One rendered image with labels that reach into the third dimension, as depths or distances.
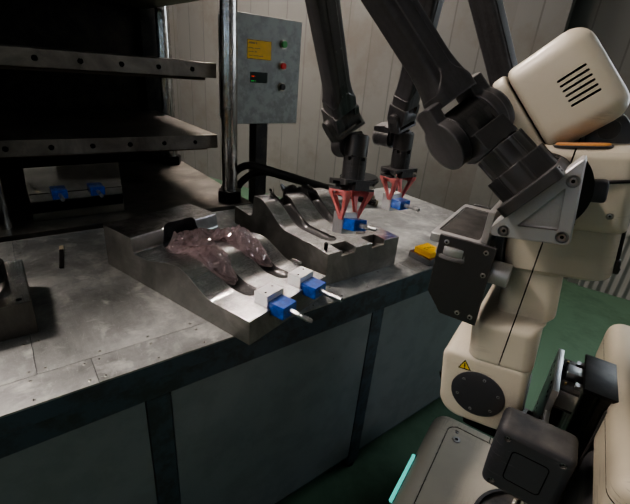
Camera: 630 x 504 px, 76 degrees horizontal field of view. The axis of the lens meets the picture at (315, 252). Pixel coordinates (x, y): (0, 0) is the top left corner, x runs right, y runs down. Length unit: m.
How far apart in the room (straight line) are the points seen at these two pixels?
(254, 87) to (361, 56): 2.13
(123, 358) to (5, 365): 0.19
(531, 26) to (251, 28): 2.00
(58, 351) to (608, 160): 0.94
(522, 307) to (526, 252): 0.11
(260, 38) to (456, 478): 1.65
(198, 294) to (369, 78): 3.10
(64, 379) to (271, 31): 1.44
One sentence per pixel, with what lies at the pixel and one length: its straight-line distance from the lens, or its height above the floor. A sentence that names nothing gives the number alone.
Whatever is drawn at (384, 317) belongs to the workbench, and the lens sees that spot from 1.25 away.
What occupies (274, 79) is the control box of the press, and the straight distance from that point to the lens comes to 1.82.
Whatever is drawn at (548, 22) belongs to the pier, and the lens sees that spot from 3.22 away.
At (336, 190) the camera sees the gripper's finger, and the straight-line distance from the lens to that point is 0.98.
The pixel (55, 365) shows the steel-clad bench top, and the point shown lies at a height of 0.80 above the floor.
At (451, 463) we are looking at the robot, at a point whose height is 0.28.
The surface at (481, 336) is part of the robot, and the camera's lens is 0.86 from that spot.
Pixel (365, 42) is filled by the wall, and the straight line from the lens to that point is 3.79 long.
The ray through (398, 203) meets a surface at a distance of 1.27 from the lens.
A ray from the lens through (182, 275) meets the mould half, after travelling 0.89.
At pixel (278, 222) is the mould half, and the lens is 1.16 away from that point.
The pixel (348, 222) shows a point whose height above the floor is 0.97.
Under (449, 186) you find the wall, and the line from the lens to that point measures 3.54.
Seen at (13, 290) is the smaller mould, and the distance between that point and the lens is 0.96.
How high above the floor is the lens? 1.30
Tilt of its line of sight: 25 degrees down
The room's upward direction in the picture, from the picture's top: 5 degrees clockwise
